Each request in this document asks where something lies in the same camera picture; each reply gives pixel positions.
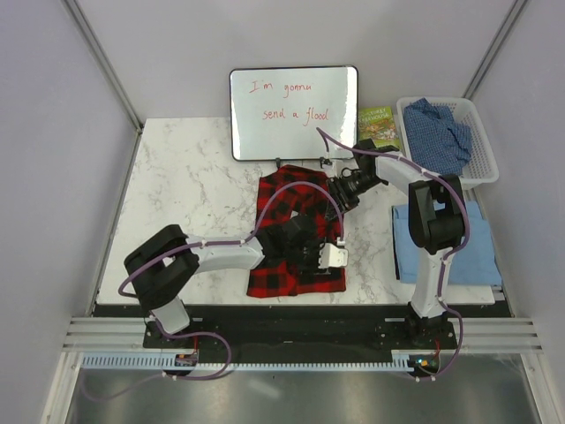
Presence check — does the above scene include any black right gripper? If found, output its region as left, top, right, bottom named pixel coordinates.
left=325, top=170, right=383, bottom=222

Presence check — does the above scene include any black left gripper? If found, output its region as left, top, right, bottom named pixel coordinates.
left=286, top=237, right=333, bottom=276

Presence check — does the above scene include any red black plaid shirt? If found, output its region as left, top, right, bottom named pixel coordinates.
left=247, top=165, right=346, bottom=299

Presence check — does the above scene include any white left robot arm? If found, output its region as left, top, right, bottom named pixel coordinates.
left=124, top=215, right=344, bottom=347

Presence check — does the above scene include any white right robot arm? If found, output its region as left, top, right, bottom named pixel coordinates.
left=327, top=140, right=471, bottom=348

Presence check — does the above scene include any green children's book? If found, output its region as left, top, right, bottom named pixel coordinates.
left=358, top=106, right=401, bottom=150

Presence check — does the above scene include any blue checkered shirt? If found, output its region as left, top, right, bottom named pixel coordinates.
left=403, top=98, right=472, bottom=176

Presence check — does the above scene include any whiteboard with red writing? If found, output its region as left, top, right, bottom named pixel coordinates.
left=230, top=65, right=358, bottom=162

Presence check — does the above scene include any white plastic basket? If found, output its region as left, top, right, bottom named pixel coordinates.
left=396, top=96, right=499, bottom=190

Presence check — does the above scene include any folded light blue shirt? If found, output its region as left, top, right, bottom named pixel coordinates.
left=391, top=201, right=502, bottom=286

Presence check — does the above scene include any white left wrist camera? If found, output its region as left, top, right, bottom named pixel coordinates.
left=319, top=239, right=349, bottom=269

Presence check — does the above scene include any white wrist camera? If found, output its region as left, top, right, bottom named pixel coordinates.
left=319, top=156, right=334, bottom=170
left=319, top=239, right=349, bottom=269

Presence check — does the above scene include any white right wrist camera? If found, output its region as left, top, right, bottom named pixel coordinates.
left=319, top=156, right=334, bottom=170

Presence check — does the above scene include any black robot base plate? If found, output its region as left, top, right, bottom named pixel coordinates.
left=92, top=302, right=507, bottom=360

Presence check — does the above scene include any white slotted cable duct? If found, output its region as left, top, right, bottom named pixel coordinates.
left=80, top=351, right=439, bottom=372

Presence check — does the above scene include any aluminium frame rail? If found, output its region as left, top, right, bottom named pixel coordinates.
left=61, top=0, right=145, bottom=132

